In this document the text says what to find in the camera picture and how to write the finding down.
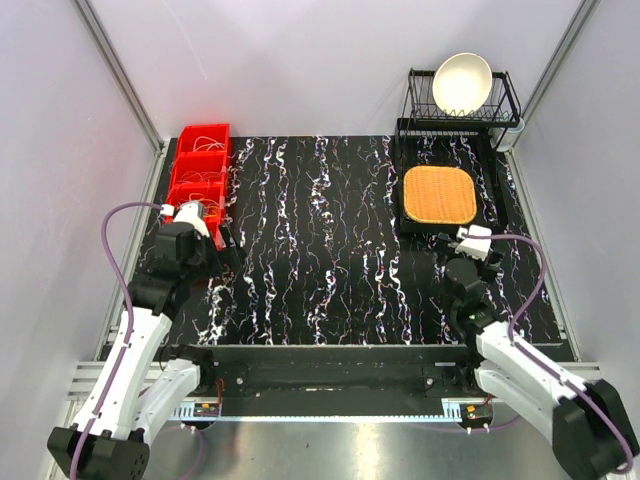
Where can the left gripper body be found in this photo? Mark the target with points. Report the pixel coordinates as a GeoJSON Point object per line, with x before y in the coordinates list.
{"type": "Point", "coordinates": [207, 261]}

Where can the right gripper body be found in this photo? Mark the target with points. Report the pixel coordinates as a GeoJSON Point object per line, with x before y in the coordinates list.
{"type": "Point", "coordinates": [489, 272]}

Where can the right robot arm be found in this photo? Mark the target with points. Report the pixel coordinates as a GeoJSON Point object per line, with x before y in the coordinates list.
{"type": "Point", "coordinates": [585, 422]}

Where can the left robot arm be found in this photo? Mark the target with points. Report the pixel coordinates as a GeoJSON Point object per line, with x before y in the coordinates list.
{"type": "Point", "coordinates": [111, 436]}

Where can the red bin nearest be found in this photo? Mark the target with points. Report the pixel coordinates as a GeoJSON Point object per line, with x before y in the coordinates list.
{"type": "Point", "coordinates": [215, 233]}

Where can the red bin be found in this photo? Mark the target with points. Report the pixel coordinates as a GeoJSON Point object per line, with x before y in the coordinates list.
{"type": "Point", "coordinates": [215, 233]}
{"type": "Point", "coordinates": [211, 194]}
{"type": "Point", "coordinates": [207, 138]}
{"type": "Point", "coordinates": [202, 167]}

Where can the orange woven mat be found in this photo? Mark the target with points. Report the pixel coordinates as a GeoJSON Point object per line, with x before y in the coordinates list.
{"type": "Point", "coordinates": [439, 195]}

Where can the red bin farthest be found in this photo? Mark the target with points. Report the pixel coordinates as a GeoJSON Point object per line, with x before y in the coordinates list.
{"type": "Point", "coordinates": [207, 138]}

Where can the white cup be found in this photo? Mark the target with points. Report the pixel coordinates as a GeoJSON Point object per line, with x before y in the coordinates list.
{"type": "Point", "coordinates": [503, 139]}

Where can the black dish rack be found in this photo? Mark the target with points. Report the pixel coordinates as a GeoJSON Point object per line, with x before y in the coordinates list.
{"type": "Point", "coordinates": [420, 115]}

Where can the white bowl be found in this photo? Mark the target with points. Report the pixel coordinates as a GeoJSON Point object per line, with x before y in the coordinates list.
{"type": "Point", "coordinates": [462, 84]}

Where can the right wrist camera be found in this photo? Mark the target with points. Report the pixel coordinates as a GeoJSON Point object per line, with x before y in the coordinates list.
{"type": "Point", "coordinates": [474, 241]}

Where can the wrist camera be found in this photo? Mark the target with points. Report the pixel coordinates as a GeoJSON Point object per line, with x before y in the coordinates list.
{"type": "Point", "coordinates": [191, 212]}
{"type": "Point", "coordinates": [474, 241]}

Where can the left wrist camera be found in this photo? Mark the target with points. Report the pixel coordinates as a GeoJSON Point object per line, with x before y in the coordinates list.
{"type": "Point", "coordinates": [191, 212]}

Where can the aluminium frame post right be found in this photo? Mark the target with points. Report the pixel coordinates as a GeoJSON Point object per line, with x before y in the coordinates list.
{"type": "Point", "coordinates": [581, 17]}

